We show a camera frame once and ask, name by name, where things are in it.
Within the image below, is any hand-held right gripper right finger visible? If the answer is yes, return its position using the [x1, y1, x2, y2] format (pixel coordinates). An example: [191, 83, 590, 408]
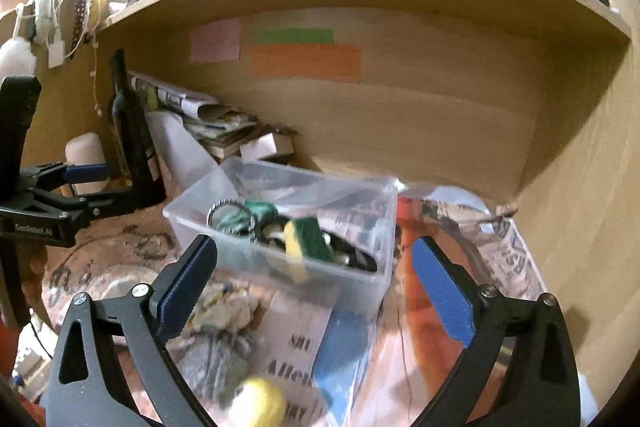
[409, 235, 582, 427]

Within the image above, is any wooden shelf unit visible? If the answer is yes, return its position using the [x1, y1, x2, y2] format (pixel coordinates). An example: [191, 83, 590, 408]
[94, 0, 635, 413]

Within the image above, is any small white box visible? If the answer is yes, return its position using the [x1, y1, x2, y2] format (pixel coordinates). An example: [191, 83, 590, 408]
[239, 132, 295, 161]

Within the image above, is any green sticky note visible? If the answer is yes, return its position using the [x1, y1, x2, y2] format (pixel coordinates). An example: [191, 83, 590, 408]
[252, 28, 334, 45]

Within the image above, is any white paper tag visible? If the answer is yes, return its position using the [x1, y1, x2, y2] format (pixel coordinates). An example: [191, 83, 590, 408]
[48, 37, 67, 68]

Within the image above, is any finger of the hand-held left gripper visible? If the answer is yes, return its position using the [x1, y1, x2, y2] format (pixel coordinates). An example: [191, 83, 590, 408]
[30, 185, 167, 234]
[21, 162, 109, 198]

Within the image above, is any round printed woven mat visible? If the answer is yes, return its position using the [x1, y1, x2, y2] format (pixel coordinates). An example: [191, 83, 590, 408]
[29, 216, 182, 349]

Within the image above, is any clear plastic storage box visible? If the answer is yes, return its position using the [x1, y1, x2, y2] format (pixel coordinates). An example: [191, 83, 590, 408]
[163, 157, 399, 319]

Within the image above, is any white fluffy ball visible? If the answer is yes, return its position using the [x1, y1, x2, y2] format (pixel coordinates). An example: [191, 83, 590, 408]
[0, 37, 38, 80]

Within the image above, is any grey crumpled cloth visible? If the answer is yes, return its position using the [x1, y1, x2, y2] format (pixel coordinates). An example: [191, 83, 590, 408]
[172, 332, 253, 405]

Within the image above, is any dark wine bottle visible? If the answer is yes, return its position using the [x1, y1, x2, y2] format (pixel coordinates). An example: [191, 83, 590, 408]
[108, 49, 167, 204]

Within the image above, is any green and yellow sponge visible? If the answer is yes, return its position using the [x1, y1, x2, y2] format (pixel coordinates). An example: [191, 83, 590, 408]
[283, 216, 330, 286]

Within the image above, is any yellow soft ball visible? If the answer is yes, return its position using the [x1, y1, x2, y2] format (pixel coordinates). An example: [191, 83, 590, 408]
[229, 378, 288, 427]

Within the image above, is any crumpled pale cloth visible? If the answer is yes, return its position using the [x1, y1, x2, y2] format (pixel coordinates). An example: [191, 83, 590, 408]
[189, 281, 260, 334]

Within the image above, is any orange sticky note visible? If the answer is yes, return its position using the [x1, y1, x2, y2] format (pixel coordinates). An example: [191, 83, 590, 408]
[249, 44, 363, 84]

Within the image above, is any pink sticky note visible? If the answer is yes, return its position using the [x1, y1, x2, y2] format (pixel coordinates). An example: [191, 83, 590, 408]
[189, 18, 242, 62]

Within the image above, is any clear plastic bag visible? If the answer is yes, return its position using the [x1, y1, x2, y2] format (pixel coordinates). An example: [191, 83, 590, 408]
[399, 183, 497, 230]

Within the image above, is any newspaper sheet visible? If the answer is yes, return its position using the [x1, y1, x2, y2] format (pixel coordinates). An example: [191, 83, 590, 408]
[419, 197, 547, 308]
[249, 291, 352, 427]

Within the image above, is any metal beaded ring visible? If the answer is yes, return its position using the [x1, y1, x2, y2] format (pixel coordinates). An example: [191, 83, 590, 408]
[207, 199, 247, 229]

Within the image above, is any beige cylindrical cup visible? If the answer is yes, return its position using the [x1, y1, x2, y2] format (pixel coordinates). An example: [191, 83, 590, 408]
[64, 132, 109, 196]

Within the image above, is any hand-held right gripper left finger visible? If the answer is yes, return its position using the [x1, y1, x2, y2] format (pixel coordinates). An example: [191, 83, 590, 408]
[40, 234, 219, 427]

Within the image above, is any white fluffy ring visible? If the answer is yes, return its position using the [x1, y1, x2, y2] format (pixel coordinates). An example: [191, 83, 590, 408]
[27, 0, 60, 44]

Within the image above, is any stack of newspapers and books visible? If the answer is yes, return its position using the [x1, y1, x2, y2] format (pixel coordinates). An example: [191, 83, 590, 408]
[129, 73, 237, 122]

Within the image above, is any stack of magazines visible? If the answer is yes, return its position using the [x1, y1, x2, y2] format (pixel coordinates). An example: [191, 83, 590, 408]
[182, 108, 262, 159]

